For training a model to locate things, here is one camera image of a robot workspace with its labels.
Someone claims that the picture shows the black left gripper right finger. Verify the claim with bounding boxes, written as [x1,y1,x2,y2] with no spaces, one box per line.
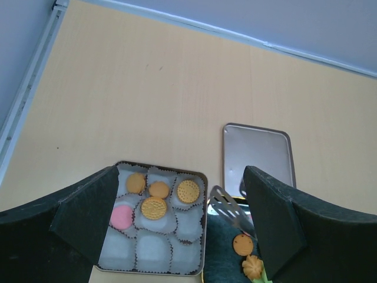
[243,166,376,282]

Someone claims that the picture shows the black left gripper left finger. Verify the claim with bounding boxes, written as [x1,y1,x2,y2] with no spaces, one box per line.
[1,166,119,282]

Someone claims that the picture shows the pink round cookie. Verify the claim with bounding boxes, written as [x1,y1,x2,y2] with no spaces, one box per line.
[110,205,133,230]

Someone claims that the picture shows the silver metal tongs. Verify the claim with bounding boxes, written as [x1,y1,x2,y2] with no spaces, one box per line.
[209,185,256,240]

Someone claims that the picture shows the plain round orange cookie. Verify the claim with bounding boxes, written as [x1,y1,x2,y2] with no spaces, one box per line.
[126,173,146,194]

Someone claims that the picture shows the dotted round yellow cookie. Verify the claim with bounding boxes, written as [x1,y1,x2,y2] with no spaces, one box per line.
[177,180,200,204]

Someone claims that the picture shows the green round cookie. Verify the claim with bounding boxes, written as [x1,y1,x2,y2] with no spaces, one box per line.
[252,270,273,283]

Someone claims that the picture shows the swirl flower cookie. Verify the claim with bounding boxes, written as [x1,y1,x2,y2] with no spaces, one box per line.
[242,255,264,280]

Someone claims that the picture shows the chocolate chip round cookie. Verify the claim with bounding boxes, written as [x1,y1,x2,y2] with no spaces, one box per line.
[233,233,254,256]

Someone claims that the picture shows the black gold-rimmed tray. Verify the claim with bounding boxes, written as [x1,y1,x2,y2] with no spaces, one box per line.
[201,204,250,283]

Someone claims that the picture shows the brown tin lid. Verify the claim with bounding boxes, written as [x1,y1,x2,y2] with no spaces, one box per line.
[223,123,296,197]

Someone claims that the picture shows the brown cookie tin box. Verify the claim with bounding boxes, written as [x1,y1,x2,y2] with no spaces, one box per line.
[97,161,208,277]

